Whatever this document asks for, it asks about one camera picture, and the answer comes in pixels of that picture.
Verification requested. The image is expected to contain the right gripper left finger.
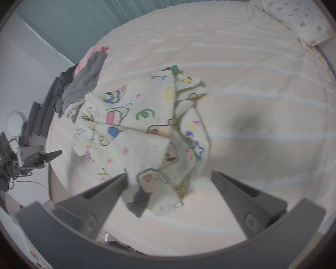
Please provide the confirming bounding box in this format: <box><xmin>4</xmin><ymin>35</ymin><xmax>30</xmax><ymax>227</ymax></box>
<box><xmin>55</xmin><ymin>173</ymin><xmax>128</xmax><ymax>239</ymax></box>

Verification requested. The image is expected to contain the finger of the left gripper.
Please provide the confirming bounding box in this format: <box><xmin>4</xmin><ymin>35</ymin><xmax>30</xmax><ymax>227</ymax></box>
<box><xmin>43</xmin><ymin>150</ymin><xmax>63</xmax><ymax>163</ymax></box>

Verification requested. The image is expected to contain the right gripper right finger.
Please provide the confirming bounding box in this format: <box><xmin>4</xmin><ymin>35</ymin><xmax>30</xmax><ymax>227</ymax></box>
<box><xmin>211</xmin><ymin>170</ymin><xmax>288</xmax><ymax>236</ymax></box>

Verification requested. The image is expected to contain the white printed pyjama top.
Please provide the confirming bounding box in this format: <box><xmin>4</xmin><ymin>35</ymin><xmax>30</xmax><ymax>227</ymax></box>
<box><xmin>72</xmin><ymin>65</ymin><xmax>212</xmax><ymax>218</ymax></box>

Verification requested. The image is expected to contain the round ceiling lamp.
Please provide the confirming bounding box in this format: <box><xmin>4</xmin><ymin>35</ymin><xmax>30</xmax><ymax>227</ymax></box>
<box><xmin>6</xmin><ymin>112</ymin><xmax>27</xmax><ymax>137</ymax></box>

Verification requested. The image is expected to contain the dark grey garment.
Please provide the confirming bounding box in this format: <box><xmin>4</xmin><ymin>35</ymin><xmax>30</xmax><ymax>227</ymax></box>
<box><xmin>54</xmin><ymin>93</ymin><xmax>66</xmax><ymax>119</ymax></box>

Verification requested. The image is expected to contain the black garment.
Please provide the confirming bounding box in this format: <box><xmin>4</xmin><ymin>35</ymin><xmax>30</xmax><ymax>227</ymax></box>
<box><xmin>56</xmin><ymin>66</ymin><xmax>79</xmax><ymax>95</ymax></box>

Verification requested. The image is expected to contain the pink garment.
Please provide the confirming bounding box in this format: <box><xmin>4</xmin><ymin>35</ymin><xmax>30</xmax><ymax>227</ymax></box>
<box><xmin>74</xmin><ymin>46</ymin><xmax>110</xmax><ymax>76</ymax></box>

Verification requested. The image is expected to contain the bed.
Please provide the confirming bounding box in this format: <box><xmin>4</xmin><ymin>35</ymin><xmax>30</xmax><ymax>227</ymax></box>
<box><xmin>45</xmin><ymin>0</ymin><xmax>336</xmax><ymax>256</ymax></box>

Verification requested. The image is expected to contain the blue-green curtain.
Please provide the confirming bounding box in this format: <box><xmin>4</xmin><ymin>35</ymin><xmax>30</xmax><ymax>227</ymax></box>
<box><xmin>15</xmin><ymin>0</ymin><xmax>266</xmax><ymax>67</ymax></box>

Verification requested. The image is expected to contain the white printed pillow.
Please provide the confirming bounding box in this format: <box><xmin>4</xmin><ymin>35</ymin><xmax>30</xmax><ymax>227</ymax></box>
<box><xmin>249</xmin><ymin>0</ymin><xmax>336</xmax><ymax>46</ymax></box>

